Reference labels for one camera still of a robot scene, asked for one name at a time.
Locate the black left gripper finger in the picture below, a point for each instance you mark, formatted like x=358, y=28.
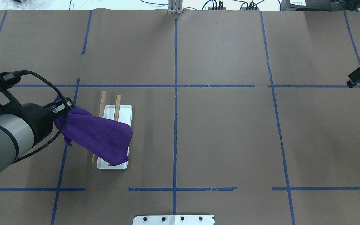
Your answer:
x=60, y=106

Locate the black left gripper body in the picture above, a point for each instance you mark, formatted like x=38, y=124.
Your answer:
x=38, y=119

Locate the purple towel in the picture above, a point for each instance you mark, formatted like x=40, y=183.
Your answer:
x=84, y=129

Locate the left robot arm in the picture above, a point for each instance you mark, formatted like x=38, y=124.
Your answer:
x=25, y=126

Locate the white wooden towel rack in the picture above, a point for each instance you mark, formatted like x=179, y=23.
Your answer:
x=116, y=134

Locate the black computer box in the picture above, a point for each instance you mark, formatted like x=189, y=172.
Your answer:
x=319, y=5

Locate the near black connector block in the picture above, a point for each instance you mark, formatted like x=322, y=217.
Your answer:
x=249, y=6

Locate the black connector block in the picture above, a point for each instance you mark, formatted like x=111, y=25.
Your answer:
x=217, y=5
x=249, y=6

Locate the far black connector block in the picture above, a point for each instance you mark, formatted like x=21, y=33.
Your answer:
x=217, y=5

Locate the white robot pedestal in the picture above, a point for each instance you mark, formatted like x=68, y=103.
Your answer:
x=174, y=220

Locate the aluminium frame post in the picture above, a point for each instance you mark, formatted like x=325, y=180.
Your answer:
x=175, y=7

